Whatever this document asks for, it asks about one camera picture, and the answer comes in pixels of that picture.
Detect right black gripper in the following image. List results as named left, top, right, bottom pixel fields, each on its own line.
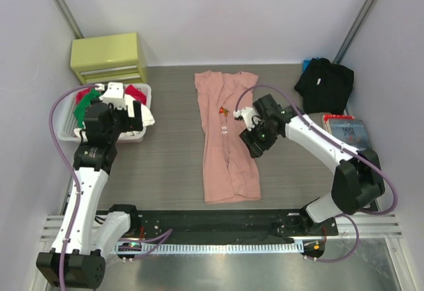
left=239, top=119, right=278, bottom=159

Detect pink printed t-shirt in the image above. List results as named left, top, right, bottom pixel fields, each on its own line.
left=195, top=71, right=261, bottom=204

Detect white plastic basket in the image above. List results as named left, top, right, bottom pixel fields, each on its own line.
left=54, top=91, right=149, bottom=143

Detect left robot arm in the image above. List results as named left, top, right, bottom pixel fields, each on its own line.
left=36, top=100, right=143, bottom=290

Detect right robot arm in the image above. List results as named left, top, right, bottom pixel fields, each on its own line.
left=233, top=94, right=385, bottom=235

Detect white t-shirt in basket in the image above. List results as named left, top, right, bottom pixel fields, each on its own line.
left=74, top=101, right=155, bottom=143

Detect red green garment in basket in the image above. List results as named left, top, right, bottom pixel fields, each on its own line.
left=74, top=84, right=151, bottom=129

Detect yellow-green drawer box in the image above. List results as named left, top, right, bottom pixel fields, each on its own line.
left=70, top=32, right=148, bottom=84

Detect black folded t-shirt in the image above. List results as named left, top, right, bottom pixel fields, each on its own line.
left=294, top=58, right=354, bottom=115

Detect blue folded garment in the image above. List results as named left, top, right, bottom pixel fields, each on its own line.
left=302, top=59, right=311, bottom=72

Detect dark blue book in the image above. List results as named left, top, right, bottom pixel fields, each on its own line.
left=326, top=119, right=371, bottom=150

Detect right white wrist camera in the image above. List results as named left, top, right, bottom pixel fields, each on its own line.
left=233, top=107, right=257, bottom=131

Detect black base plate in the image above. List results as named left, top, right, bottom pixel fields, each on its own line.
left=125, top=209, right=339, bottom=245

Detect slotted cable duct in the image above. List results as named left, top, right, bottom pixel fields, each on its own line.
left=114, top=241, right=304, bottom=257

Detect aluminium frame rail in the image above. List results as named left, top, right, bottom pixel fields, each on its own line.
left=40, top=213, right=403, bottom=243

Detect left aluminium corner post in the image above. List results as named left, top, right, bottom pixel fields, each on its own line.
left=53, top=0, right=84, bottom=39

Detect aluminium corner post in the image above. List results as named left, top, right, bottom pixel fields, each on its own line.
left=53, top=0, right=84, bottom=39
left=333, top=0, right=378, bottom=64

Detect right aluminium corner post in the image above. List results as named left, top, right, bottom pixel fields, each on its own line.
left=333, top=0, right=378, bottom=64

